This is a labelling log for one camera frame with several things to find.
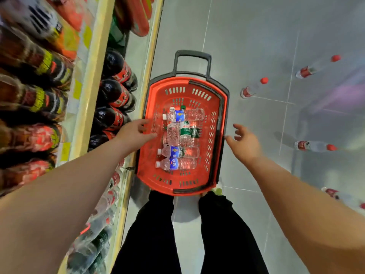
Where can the person's left hand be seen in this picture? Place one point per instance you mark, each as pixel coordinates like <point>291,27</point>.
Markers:
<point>129,138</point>

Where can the person's right hand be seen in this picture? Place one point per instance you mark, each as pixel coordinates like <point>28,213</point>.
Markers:
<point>246,148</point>

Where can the red white label water bottle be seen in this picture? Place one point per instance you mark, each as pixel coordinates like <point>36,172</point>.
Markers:
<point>173,135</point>

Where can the blue label water bottle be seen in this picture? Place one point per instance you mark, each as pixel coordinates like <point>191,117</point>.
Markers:
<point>178,115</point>
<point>174,152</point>
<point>172,164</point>

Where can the green label water bottle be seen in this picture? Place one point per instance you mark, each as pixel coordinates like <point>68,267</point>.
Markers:
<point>195,132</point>
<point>185,131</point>
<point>183,107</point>

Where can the red cap water bottle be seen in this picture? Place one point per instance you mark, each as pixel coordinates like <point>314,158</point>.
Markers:
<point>245,92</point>
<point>330,192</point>
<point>303,145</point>
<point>305,71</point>

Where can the wooden store shelves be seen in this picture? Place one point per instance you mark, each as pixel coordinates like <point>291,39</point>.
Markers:
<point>91,82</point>

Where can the red shopping basket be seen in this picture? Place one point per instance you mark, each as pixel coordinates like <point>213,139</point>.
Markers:
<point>171,83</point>

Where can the person's left forearm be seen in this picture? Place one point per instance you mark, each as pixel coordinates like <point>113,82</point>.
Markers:
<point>57,211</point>

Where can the person's right forearm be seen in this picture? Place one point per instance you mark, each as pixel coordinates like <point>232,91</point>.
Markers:
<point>313,225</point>

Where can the person's right green shoe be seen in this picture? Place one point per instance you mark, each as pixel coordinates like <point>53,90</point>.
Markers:
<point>218,191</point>

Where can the row of brown tea bottles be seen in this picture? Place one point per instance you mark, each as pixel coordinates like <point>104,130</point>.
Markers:
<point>28,99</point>

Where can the row of red drink bottles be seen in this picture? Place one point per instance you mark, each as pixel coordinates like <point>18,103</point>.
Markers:
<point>137,14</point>

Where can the row of orange label bottles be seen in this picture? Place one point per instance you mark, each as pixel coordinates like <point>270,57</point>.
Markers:
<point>68,11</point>

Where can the cola bottle red label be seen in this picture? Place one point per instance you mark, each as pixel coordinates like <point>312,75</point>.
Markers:
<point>109,91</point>
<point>97,139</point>
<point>114,64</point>
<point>105,116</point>

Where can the row of yellow price tags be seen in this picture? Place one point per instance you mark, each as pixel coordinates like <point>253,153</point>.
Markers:
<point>77,89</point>

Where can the green soda bottle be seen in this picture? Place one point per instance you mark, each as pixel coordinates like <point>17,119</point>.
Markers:
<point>117,34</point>

